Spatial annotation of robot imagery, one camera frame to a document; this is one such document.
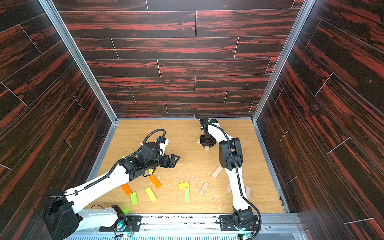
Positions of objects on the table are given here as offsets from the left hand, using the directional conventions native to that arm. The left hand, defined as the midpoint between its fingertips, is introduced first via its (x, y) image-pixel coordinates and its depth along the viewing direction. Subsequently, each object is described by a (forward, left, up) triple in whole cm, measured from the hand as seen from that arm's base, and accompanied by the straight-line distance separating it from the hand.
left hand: (174, 156), depth 79 cm
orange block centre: (-7, +12, -18) cm, 23 cm away
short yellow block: (-9, -4, -17) cm, 20 cm away
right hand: (+21, -22, -17) cm, 35 cm away
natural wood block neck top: (+17, -20, -15) cm, 30 cm away
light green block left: (-17, +22, -17) cm, 33 cm away
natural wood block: (-11, -31, -16) cm, 37 cm away
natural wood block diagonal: (0, -25, -16) cm, 30 cm away
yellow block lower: (-15, +13, -16) cm, 26 cm away
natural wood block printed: (-11, -17, -16) cm, 26 cm away
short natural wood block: (+23, -14, -17) cm, 32 cm away
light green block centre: (-15, -7, -17) cm, 24 cm away
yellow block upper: (-11, +9, +6) cm, 16 cm away
